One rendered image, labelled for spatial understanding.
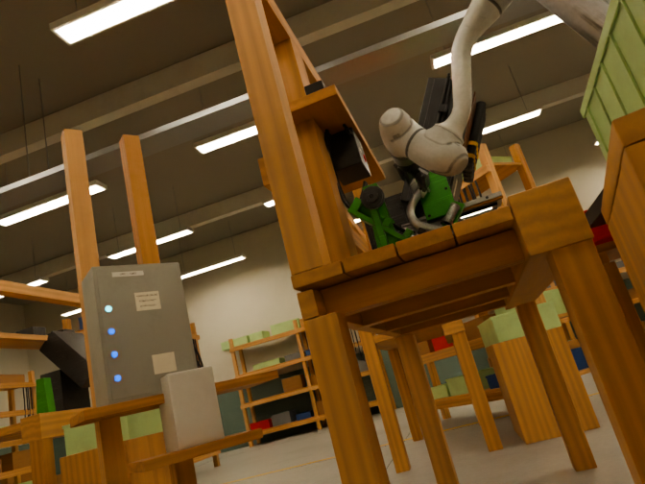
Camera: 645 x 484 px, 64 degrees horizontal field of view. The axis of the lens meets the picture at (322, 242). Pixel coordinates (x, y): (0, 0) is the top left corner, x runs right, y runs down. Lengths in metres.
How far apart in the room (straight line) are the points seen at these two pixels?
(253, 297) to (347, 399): 10.57
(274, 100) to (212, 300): 10.83
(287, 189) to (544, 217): 0.63
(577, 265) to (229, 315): 10.99
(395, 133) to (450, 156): 0.18
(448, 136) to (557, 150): 10.39
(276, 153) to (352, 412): 0.70
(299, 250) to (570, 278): 0.63
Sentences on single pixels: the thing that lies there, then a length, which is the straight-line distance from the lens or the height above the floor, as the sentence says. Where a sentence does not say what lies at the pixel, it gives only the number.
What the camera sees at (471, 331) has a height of 0.80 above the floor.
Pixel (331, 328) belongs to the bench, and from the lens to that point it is 1.27.
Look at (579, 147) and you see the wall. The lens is 12.00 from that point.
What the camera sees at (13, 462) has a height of 0.81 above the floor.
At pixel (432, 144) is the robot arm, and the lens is 1.54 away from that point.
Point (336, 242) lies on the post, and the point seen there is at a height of 1.04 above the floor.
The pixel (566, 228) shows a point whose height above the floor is 0.79.
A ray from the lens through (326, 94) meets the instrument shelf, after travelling 1.80.
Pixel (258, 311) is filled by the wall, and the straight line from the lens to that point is 11.71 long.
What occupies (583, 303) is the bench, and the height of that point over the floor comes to 0.62.
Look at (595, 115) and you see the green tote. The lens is 1.06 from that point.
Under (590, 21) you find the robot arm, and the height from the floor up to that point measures 1.27.
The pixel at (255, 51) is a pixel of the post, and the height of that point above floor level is 1.55.
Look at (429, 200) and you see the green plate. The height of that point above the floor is 1.15.
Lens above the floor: 0.57
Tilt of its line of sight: 16 degrees up
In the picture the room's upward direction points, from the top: 15 degrees counter-clockwise
